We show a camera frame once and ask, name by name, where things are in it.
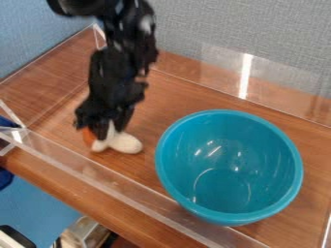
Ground black and white device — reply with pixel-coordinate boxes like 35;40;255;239
0;225;36;248

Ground blue plastic bowl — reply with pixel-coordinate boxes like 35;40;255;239
155;109;304;227

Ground clear acrylic barrier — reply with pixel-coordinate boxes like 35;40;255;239
0;129;268;248
154;44;331;128

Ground clear acrylic back barrier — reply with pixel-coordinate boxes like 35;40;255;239
154;44;331;128

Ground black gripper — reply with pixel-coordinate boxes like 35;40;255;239
75;47;148;140

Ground clear acrylic front barrier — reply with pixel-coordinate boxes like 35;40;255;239
0;129;268;248

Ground clear acrylic corner bracket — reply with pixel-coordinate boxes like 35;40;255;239
92;23;105;49

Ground white and orange toy mushroom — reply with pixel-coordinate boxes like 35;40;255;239
81;121;144;154

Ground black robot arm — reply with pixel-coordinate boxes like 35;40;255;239
47;0;159;140

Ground clear acrylic left bracket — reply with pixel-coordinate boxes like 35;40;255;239
0;99;27;155

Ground grey metal box below table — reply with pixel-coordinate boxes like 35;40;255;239
51;216;111;248

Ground blue object at left edge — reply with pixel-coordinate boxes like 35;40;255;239
0;115;21;191

